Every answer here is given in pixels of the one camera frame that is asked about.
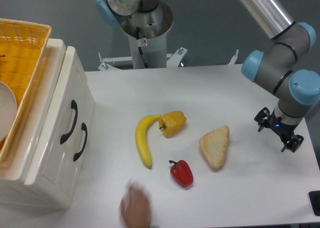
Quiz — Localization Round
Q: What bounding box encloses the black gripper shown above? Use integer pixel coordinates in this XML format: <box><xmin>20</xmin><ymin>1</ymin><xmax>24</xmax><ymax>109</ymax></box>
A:
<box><xmin>254</xmin><ymin>107</ymin><xmax>304</xmax><ymax>153</ymax></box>

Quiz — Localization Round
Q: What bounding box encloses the white drawer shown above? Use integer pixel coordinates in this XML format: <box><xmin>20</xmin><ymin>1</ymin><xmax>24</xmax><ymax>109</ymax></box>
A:
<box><xmin>24</xmin><ymin>46</ymin><xmax>87</xmax><ymax>186</ymax></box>
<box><xmin>41</xmin><ymin>87</ymin><xmax>96</xmax><ymax>209</ymax></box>

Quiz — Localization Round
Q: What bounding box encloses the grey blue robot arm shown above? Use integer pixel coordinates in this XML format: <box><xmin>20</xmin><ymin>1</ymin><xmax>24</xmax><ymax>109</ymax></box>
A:
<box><xmin>95</xmin><ymin>0</ymin><xmax>320</xmax><ymax>152</ymax></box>

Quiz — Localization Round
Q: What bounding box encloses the white drawer cabinet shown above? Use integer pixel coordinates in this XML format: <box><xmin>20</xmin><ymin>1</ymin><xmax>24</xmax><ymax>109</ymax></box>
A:
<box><xmin>0</xmin><ymin>38</ymin><xmax>95</xmax><ymax>209</ymax></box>

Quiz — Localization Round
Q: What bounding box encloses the blurred human hand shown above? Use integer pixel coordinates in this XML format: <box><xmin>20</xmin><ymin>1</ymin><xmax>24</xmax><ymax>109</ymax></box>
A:
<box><xmin>119</xmin><ymin>182</ymin><xmax>152</xmax><ymax>228</ymax></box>

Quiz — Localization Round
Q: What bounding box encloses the triangular bread slice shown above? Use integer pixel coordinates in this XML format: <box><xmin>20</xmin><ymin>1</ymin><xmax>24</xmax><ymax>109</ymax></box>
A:
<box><xmin>199</xmin><ymin>125</ymin><xmax>230</xmax><ymax>171</ymax></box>

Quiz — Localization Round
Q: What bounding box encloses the black device at table edge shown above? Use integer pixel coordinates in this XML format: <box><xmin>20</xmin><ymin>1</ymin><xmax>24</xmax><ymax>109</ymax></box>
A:
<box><xmin>308</xmin><ymin>190</ymin><xmax>320</xmax><ymax>217</ymax></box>

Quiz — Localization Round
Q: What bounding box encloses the red bell pepper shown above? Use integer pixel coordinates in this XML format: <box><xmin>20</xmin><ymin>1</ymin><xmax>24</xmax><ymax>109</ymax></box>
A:
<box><xmin>168</xmin><ymin>160</ymin><xmax>194</xmax><ymax>188</ymax></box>

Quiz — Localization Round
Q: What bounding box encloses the yellow bell pepper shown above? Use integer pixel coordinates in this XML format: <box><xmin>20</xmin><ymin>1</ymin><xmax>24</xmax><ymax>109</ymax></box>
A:
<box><xmin>158</xmin><ymin>110</ymin><xmax>187</xmax><ymax>138</ymax></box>

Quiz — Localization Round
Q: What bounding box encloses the yellow banana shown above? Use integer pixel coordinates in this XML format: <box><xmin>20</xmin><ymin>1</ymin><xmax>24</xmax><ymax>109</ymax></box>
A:
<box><xmin>135</xmin><ymin>114</ymin><xmax>161</xmax><ymax>169</ymax></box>

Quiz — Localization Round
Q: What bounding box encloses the yellow woven basket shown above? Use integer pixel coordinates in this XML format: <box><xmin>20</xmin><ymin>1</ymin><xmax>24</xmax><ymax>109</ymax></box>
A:
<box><xmin>0</xmin><ymin>18</ymin><xmax>52</xmax><ymax>161</ymax></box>

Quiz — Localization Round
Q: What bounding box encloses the white bowl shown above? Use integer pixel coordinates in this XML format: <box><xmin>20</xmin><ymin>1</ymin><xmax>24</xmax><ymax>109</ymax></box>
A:
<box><xmin>0</xmin><ymin>81</ymin><xmax>17</xmax><ymax>142</ymax></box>

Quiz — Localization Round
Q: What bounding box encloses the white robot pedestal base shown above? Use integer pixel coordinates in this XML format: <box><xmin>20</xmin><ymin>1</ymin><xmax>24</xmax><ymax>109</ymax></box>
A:
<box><xmin>97</xmin><ymin>0</ymin><xmax>240</xmax><ymax>72</ymax></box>

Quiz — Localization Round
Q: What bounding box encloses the black cable on pedestal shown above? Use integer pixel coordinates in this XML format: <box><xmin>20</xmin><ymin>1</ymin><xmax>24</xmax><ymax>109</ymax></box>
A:
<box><xmin>135</xmin><ymin>26</ymin><xmax>151</xmax><ymax>69</ymax></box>

